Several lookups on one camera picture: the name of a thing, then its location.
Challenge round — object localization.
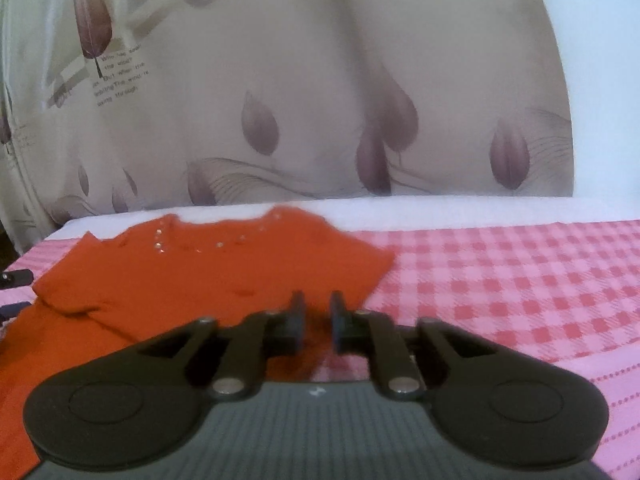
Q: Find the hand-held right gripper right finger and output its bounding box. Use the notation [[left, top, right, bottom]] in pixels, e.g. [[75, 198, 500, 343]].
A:
[[330, 290, 497, 403]]

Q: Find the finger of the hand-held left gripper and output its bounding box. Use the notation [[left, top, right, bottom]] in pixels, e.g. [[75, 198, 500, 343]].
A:
[[0, 301, 32, 325], [0, 269, 34, 289]]

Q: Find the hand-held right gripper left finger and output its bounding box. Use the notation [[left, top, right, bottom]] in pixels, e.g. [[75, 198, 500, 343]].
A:
[[131, 290, 307, 402]]

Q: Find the orange knit top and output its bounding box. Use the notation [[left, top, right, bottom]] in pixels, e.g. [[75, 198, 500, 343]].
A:
[[0, 205, 397, 480]]

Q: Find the white bed sheet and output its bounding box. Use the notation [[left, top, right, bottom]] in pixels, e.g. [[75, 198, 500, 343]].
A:
[[47, 194, 640, 243]]

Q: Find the pink checked blanket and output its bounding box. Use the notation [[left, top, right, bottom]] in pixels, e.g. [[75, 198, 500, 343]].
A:
[[0, 220, 640, 480]]

